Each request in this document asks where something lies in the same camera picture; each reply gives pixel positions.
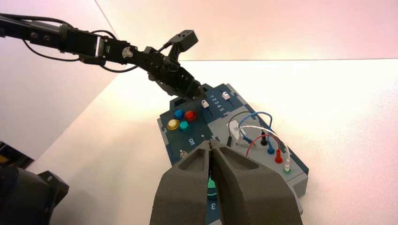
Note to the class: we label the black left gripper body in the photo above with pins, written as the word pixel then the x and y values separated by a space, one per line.
pixel 164 71

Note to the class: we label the red push button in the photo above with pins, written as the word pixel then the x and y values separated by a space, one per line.
pixel 190 115

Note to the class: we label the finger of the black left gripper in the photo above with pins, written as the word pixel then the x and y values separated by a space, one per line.
pixel 198 90
pixel 183 94

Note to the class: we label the blue push button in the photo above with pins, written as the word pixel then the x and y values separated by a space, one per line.
pixel 178 114

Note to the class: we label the green rotary knob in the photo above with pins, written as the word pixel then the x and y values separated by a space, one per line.
pixel 211 188

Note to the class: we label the yellow push button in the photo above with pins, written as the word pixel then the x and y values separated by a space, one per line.
pixel 173 124

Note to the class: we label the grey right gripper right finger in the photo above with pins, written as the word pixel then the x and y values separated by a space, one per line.
pixel 248 195

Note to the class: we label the grey and blue control box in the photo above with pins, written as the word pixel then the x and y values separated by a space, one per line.
pixel 199 136

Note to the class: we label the dark frame with yellow part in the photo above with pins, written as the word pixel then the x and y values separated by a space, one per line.
pixel 12 155

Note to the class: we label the metal toggle switch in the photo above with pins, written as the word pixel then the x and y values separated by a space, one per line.
pixel 183 153

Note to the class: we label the white slider knob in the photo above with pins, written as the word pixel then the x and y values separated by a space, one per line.
pixel 205 103
pixel 226 95

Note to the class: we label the green push button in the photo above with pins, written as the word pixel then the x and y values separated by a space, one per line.
pixel 184 125

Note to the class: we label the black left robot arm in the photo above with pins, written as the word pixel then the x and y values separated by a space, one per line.
pixel 46 34

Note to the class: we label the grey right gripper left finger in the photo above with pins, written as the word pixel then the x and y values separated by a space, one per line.
pixel 186 192

